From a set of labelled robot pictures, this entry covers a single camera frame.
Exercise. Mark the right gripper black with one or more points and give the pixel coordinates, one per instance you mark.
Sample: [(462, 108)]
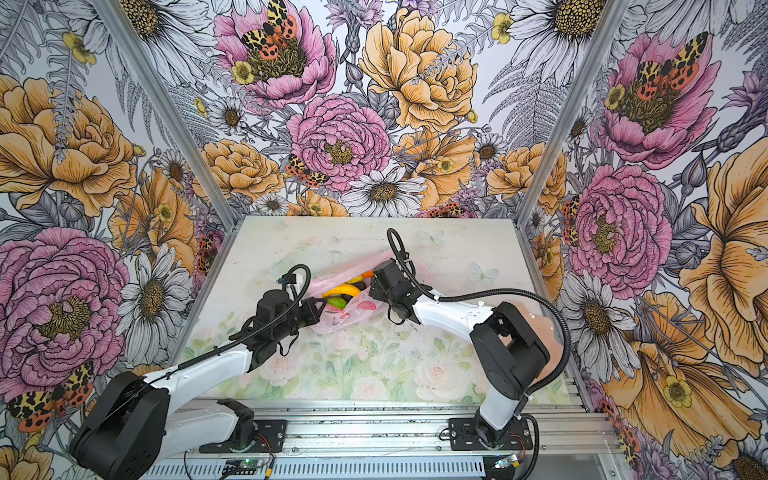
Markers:
[(376, 289)]

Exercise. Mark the pink flower-shaped plate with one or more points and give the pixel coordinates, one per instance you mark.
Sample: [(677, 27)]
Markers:
[(536, 349)]

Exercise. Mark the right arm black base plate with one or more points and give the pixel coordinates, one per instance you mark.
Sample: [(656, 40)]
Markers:
[(474, 434)]

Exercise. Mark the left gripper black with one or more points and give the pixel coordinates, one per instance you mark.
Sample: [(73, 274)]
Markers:
[(314, 315)]

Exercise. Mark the left green circuit board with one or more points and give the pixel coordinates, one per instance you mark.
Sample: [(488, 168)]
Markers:
[(249, 466)]

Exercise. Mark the right green circuit board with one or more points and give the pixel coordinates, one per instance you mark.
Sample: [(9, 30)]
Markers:
[(509, 461)]

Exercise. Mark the green circuit board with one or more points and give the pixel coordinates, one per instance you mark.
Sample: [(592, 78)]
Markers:
[(509, 461), (249, 466)]

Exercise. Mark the right aluminium corner post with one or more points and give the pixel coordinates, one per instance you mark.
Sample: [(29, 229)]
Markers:
[(599, 48)]

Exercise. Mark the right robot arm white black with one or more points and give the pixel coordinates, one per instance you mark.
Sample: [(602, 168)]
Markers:
[(511, 354)]

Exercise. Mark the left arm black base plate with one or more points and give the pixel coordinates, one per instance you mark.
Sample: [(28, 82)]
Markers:
[(262, 436)]

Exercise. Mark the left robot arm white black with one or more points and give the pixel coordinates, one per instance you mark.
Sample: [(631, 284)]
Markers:
[(140, 419)]

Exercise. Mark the aluminium rail frame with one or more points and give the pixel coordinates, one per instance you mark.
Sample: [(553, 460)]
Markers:
[(405, 442)]

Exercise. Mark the pink plastic bag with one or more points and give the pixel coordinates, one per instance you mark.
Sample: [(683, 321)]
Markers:
[(360, 308)]

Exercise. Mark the left aluminium corner post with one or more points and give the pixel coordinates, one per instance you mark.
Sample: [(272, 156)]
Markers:
[(129, 43)]

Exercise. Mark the yellow fake banana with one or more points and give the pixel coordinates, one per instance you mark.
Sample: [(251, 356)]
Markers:
[(343, 289)]

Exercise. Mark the aluminium corner post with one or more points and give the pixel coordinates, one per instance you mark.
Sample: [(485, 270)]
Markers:
[(599, 48), (129, 43)]

